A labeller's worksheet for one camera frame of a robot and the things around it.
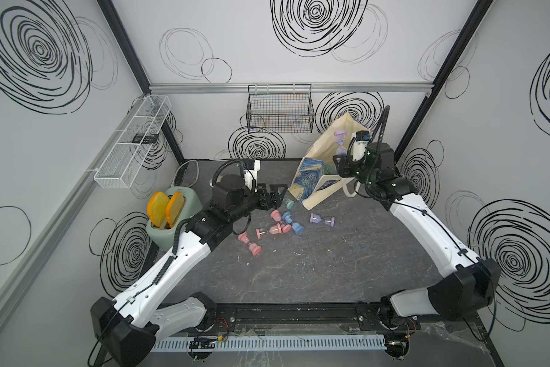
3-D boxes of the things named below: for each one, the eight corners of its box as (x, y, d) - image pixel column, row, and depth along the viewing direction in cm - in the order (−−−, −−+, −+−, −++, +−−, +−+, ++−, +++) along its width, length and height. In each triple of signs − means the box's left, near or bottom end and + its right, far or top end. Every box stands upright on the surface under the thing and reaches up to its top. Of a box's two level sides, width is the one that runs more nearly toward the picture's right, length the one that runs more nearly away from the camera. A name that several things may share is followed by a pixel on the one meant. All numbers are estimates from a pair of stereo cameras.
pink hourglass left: (238, 238, 93) (237, 236, 91) (245, 233, 95) (244, 230, 93) (256, 257, 88) (255, 255, 86) (262, 251, 90) (262, 248, 88)
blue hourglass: (298, 236, 94) (298, 233, 92) (282, 217, 100) (282, 214, 98) (304, 232, 95) (304, 229, 93) (288, 213, 101) (288, 210, 99)
